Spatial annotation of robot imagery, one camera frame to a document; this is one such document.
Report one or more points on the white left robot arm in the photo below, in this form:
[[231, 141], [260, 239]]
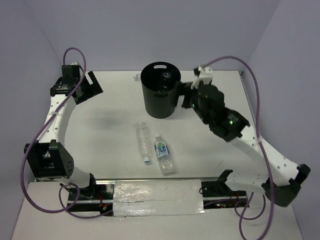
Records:
[[48, 157]]

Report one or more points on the black plastic bin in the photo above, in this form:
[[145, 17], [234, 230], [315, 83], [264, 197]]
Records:
[[158, 105]]

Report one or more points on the clear bottle blue cap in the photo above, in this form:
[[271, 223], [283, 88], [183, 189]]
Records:
[[143, 141]]

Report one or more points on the crushed clear plastic bottle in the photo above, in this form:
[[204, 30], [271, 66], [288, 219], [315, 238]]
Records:
[[164, 82]]

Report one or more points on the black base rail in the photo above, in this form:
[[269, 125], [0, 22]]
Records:
[[213, 196]]

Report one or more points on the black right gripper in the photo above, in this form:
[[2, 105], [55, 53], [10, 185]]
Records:
[[182, 89]]

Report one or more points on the labelled bottle white cap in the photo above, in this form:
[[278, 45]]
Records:
[[163, 156]]

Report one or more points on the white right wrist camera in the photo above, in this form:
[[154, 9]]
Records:
[[204, 75]]

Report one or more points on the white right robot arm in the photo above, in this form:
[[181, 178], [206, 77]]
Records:
[[283, 179]]

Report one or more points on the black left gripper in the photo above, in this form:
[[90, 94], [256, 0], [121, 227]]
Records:
[[94, 89]]

